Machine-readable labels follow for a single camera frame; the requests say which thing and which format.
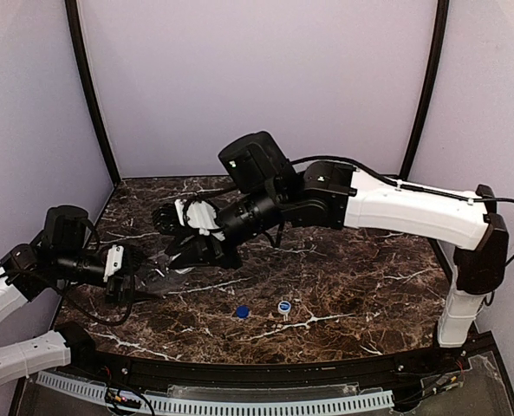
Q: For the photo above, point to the blue Pepsi bottle cap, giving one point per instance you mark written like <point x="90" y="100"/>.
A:
<point x="242" y="312"/>

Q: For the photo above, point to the black right corner post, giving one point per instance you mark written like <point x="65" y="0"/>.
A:
<point x="426" y="93"/>

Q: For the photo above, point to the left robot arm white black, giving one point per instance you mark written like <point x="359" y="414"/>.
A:
<point x="58" y="255"/>

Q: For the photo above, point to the small circuit board with wires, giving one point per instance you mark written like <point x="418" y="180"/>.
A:
<point x="115" y="397"/>

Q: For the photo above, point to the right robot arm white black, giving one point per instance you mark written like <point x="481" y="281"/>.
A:
<point x="339" y="193"/>

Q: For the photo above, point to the grey slotted cable duct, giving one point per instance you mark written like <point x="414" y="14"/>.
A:
<point x="158" y="404"/>

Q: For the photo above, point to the black table front rail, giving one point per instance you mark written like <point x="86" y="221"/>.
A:
<point x="392" y="371"/>

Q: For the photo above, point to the small clear bottle white cap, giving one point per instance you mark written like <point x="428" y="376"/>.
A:
<point x="155" y="275"/>

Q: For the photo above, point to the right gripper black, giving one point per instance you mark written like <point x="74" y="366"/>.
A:
<point x="215" y="244"/>

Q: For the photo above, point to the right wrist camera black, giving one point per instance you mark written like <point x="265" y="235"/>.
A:
<point x="185" y="217"/>

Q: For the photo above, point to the black corner post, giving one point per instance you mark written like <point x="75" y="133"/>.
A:
<point x="426" y="93"/>
<point x="87" y="85"/>

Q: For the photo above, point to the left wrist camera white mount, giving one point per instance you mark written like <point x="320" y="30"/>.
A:
<point x="113" y="261"/>

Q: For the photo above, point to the black left corner post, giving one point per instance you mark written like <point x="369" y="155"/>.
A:
<point x="87" y="85"/>

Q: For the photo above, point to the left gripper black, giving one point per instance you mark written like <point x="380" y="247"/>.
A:
<point x="124" y="277"/>

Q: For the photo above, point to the white blue bottle cap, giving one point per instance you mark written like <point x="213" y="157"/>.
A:
<point x="284" y="307"/>

